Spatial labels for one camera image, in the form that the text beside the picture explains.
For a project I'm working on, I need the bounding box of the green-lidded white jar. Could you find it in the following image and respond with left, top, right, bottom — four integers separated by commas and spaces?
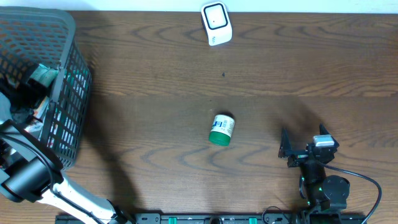
208, 114, 235, 146

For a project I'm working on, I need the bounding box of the orange small box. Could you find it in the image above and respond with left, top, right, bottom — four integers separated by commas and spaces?
34, 96, 49, 119

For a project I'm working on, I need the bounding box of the mint green wipes packet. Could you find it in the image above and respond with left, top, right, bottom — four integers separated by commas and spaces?
30, 64, 58, 88

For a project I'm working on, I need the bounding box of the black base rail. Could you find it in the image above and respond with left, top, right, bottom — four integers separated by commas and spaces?
55, 211, 365, 224

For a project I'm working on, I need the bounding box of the white barcode scanner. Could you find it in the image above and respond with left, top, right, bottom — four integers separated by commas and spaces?
201, 1, 233, 46

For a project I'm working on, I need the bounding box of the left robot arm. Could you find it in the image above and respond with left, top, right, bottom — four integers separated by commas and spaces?
1, 80, 136, 223

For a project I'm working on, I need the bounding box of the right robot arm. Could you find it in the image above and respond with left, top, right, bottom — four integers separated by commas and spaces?
278, 124, 350, 224

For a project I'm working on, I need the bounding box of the grey plastic mesh basket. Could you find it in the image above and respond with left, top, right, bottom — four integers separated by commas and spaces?
1, 6, 92, 170

